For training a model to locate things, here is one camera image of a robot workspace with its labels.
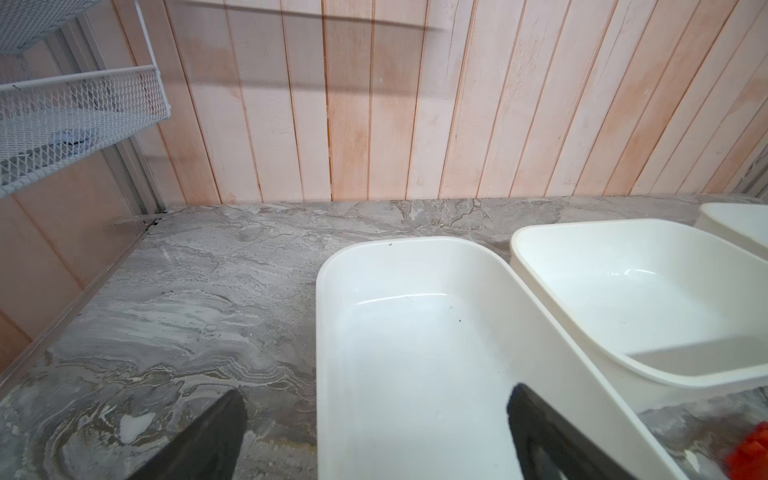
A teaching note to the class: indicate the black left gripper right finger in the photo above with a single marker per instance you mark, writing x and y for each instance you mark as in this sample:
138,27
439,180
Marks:
548,446

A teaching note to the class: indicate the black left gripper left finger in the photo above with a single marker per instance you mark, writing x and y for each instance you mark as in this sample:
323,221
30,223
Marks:
208,448

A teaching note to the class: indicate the red lego brick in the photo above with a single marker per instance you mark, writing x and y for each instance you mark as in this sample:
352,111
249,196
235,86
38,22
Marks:
748,461

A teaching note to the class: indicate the left white plastic bin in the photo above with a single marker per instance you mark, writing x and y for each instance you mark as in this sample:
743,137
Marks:
419,344

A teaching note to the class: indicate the white plastic bin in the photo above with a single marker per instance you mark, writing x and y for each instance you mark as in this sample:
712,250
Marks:
668,313
744,225
419,344

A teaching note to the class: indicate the middle white plastic bin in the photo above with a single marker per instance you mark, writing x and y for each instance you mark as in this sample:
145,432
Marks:
668,313

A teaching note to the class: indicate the right white plastic bin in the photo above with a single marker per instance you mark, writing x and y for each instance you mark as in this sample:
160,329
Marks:
744,225

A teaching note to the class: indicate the white wire mesh shelf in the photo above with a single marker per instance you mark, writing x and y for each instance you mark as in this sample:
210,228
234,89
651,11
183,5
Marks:
48,124

